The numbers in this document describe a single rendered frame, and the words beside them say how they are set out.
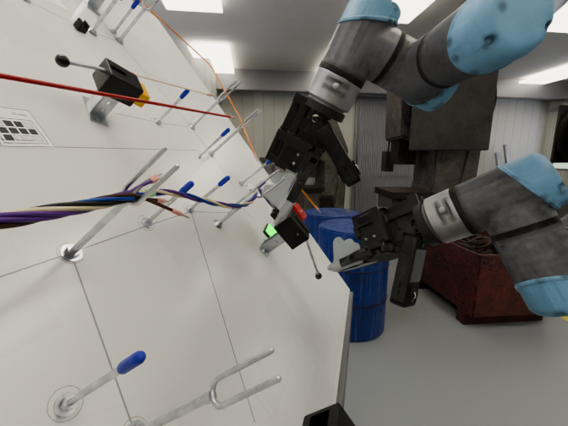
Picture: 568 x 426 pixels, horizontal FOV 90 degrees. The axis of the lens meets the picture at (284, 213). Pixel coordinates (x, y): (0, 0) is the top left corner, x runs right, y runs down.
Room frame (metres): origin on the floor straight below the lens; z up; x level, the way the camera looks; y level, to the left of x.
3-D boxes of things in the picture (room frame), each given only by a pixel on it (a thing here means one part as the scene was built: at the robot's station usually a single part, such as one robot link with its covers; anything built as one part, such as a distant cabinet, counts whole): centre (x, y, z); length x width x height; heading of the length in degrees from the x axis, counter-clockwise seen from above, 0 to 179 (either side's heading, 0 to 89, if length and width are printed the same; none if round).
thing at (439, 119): (3.85, -1.78, 1.33); 1.39 x 1.24 x 2.66; 95
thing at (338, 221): (2.34, -0.48, 0.40); 1.08 x 0.66 x 0.80; 174
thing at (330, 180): (5.77, -0.62, 1.16); 1.21 x 1.04 x 2.31; 97
